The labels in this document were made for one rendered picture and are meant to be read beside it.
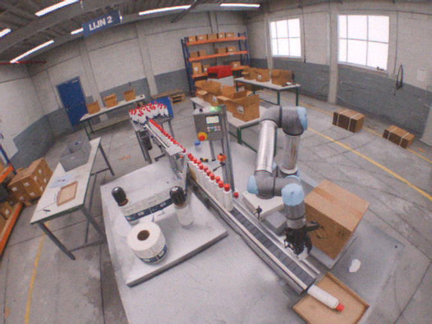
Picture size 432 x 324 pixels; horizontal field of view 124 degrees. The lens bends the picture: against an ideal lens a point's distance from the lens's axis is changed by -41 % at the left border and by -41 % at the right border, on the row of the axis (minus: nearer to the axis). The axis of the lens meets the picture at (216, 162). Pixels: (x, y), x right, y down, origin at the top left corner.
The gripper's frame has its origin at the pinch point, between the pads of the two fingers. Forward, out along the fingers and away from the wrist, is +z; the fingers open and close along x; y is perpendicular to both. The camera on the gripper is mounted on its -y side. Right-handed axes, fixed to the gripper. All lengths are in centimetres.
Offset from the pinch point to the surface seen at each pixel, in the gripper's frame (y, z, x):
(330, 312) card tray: 1.8, 30.0, 18.0
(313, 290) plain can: 1.7, 20.6, 6.4
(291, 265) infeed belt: -0.6, 14.8, -10.1
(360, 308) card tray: -9.8, 34.0, 28.9
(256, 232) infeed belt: -1.0, 4.9, -37.2
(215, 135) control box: -8, -52, -64
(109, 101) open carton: 47, -206, -592
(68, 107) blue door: 225, -298, -810
